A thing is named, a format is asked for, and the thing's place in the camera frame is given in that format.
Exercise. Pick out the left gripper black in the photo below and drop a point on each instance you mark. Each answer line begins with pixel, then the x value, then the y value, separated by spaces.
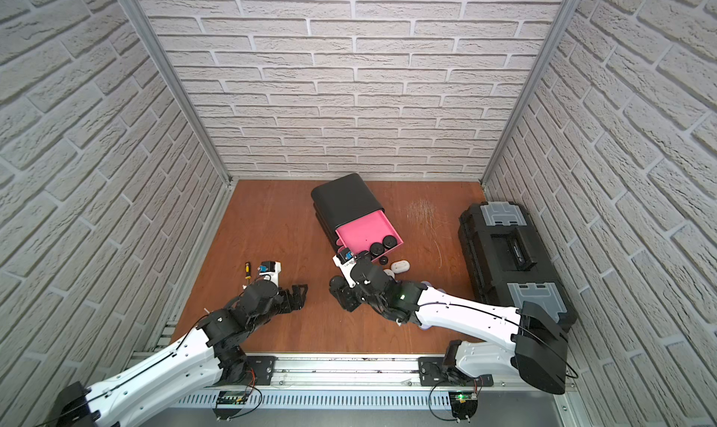
pixel 288 298

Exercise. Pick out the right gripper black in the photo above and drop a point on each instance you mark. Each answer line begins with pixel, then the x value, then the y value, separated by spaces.
pixel 344 295

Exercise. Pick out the black earphone case square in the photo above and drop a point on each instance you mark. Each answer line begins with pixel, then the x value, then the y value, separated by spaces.
pixel 377 250

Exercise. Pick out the black earphone case round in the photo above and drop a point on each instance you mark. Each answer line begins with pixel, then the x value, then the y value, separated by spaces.
pixel 389 242

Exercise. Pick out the black drawer cabinet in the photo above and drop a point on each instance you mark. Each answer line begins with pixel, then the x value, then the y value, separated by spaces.
pixel 342 201

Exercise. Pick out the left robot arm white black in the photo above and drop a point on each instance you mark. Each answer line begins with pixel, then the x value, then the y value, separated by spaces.
pixel 210 353

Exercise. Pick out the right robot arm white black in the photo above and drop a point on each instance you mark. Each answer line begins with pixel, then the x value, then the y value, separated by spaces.
pixel 524 341

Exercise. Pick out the left controller board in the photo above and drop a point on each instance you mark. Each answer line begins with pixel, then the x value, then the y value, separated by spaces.
pixel 230 404

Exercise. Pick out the controller board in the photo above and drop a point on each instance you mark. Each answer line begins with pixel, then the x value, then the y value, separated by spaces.
pixel 230 404
pixel 463 405

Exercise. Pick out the right controller board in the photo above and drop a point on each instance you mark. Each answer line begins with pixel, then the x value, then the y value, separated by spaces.
pixel 463 405

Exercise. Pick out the black toolbox grey latches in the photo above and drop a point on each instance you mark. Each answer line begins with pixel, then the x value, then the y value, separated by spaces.
pixel 508 263

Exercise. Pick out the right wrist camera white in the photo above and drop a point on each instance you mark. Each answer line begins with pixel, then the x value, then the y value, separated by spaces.
pixel 345 261

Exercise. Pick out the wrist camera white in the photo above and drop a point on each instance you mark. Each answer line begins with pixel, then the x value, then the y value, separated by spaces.
pixel 345 261
pixel 269 271

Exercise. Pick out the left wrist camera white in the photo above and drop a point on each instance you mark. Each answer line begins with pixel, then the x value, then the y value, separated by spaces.
pixel 269 271

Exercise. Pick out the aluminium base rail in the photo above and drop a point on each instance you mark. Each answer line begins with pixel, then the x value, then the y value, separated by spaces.
pixel 374 382

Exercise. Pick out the left aluminium corner post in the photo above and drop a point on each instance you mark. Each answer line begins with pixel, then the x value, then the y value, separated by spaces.
pixel 160 58

